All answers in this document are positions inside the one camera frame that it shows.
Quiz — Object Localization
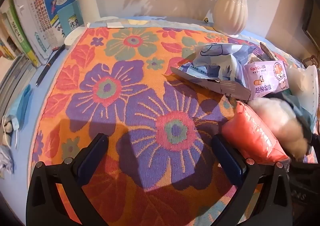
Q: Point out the black television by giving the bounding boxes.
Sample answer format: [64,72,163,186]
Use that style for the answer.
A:
[300,0,320,46]

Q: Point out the stack of flat grey books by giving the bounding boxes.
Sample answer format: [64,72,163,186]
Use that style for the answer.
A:
[0,53,38,119]

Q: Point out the blue grey cloth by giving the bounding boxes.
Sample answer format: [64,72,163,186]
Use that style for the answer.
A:
[282,93,316,132]

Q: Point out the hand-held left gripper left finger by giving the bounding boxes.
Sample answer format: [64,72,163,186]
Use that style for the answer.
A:
[26,133,110,226]

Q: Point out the orange floral towel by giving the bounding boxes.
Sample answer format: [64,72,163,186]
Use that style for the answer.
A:
[29,26,308,226]

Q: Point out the crumpled white wrapper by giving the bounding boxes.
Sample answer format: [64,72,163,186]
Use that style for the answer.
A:
[0,145,14,179]

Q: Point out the blue face mask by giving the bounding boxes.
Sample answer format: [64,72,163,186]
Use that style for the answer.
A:
[2,84,33,147]

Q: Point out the cotton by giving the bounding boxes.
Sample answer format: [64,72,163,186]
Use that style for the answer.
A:
[249,98,309,162]

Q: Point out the row of upright books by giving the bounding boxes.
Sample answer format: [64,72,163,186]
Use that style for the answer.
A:
[0,0,84,71]

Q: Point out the purple tissue pack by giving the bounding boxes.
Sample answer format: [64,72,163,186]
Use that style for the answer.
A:
[242,60,292,100]

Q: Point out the blue white tissue pack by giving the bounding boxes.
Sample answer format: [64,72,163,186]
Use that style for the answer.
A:
[164,43,253,102]

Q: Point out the black pen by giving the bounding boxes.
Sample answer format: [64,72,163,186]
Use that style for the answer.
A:
[35,44,66,87]

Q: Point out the white ribbed vase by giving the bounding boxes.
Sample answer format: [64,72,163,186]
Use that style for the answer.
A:
[212,0,251,38]

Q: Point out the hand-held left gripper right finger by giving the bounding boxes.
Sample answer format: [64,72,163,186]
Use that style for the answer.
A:
[211,134,293,226]

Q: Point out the pink packet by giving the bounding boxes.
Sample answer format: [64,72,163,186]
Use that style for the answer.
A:
[221,101,290,167]

